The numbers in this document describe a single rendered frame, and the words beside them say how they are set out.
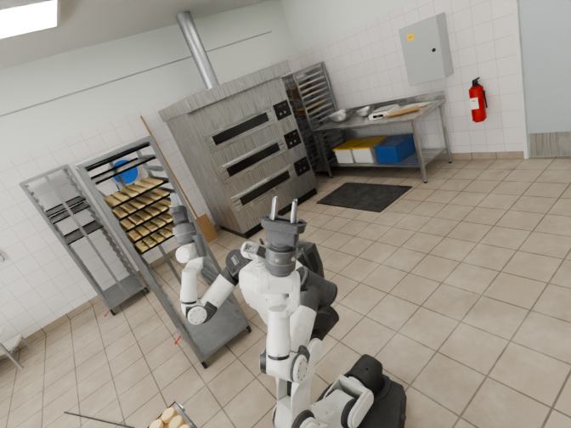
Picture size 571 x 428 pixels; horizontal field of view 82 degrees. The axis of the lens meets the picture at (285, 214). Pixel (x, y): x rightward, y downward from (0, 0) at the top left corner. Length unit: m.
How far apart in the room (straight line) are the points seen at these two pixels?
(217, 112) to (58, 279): 3.00
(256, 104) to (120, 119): 1.85
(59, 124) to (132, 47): 1.40
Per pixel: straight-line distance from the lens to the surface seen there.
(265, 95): 4.82
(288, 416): 1.64
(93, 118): 5.10
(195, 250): 1.44
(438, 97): 4.97
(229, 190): 4.47
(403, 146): 4.98
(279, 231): 0.88
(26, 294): 5.31
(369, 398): 1.96
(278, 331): 0.99
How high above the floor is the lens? 1.87
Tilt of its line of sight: 22 degrees down
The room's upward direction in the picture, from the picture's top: 22 degrees counter-clockwise
